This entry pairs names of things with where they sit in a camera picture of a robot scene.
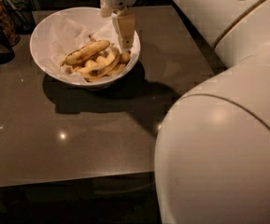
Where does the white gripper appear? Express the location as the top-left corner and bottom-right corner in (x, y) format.
(100, 0), (136, 51)

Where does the curved yellow banana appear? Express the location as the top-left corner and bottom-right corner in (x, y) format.
(78, 47), (120, 78)

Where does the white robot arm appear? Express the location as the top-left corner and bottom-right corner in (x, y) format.
(154, 0), (270, 224)

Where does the right small banana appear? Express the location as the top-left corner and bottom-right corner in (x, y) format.
(120, 51), (131, 63)

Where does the white bowl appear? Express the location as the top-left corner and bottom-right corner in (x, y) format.
(29, 7), (141, 91)

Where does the top spotted banana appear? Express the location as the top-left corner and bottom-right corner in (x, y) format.
(62, 40), (110, 65)

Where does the lower yellow banana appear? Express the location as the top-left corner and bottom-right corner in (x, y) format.
(82, 63), (126, 82)

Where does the black wire basket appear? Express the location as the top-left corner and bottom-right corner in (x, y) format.
(3, 0), (36, 35)

